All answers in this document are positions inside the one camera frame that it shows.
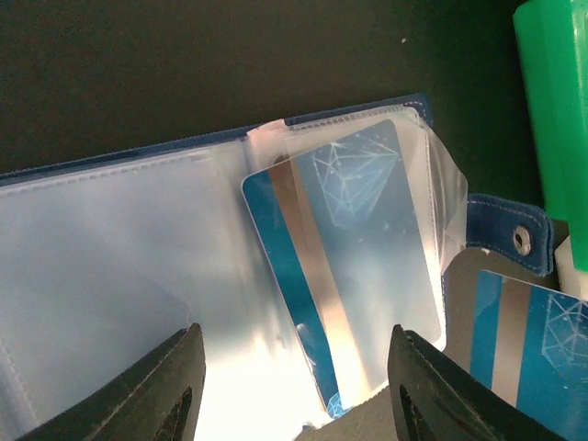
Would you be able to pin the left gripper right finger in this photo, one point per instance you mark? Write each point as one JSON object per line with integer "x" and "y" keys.
{"x": 433, "y": 398}

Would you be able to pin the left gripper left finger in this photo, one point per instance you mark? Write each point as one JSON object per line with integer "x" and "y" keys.
{"x": 157, "y": 398}

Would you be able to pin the single blue card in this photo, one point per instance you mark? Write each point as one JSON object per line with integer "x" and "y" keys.
{"x": 521, "y": 338}
{"x": 340, "y": 232}

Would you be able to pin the blue card holder wallet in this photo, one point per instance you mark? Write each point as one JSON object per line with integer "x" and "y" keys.
{"x": 104, "y": 259}

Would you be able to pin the green bin with red cards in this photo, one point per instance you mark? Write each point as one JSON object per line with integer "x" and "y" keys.
{"x": 552, "y": 45}

